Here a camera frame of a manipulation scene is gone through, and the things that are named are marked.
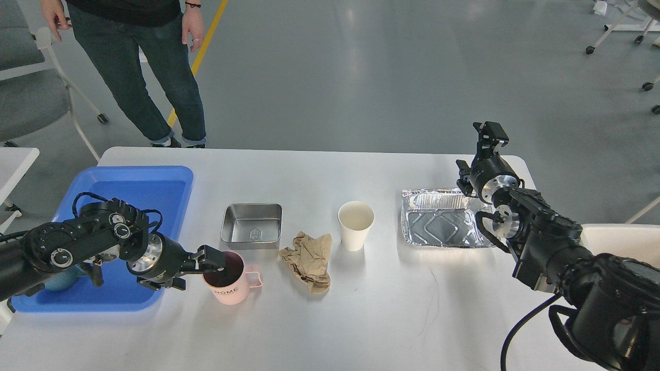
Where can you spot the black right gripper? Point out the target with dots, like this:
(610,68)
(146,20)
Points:
(489,179)

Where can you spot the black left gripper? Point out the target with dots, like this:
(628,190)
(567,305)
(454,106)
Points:
(164,262)

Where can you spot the pink mug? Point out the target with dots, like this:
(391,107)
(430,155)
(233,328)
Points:
(233,284)

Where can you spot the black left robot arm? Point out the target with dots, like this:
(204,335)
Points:
(101,231)

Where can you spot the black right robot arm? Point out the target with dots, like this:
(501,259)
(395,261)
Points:
(604,308)

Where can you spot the person's left hand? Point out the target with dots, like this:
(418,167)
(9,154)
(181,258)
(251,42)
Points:
(193,27)

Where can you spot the person's right hand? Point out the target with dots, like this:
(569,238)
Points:
(53,13)

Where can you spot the square steel tray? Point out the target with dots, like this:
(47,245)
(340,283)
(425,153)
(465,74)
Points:
(252,226)

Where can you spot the blue plastic tray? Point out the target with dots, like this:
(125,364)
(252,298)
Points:
(163,188)

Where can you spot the aluminium foil tray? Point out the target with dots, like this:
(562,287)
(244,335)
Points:
(441,218)

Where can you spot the crumpled brown paper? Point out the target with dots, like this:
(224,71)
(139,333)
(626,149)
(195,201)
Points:
(308,259)

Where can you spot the teal mug yellow inside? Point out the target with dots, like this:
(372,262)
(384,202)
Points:
(65,280)

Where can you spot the white paper cup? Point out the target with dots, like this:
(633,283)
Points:
(356,219)

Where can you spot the white bin right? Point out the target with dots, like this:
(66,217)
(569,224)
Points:
(639,242)

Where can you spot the white side table left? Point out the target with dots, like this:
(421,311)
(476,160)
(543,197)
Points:
(15,162)

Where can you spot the standing person dark clothes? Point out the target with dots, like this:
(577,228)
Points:
(113,34)

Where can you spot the grey office chair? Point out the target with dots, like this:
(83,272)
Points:
(34,100)

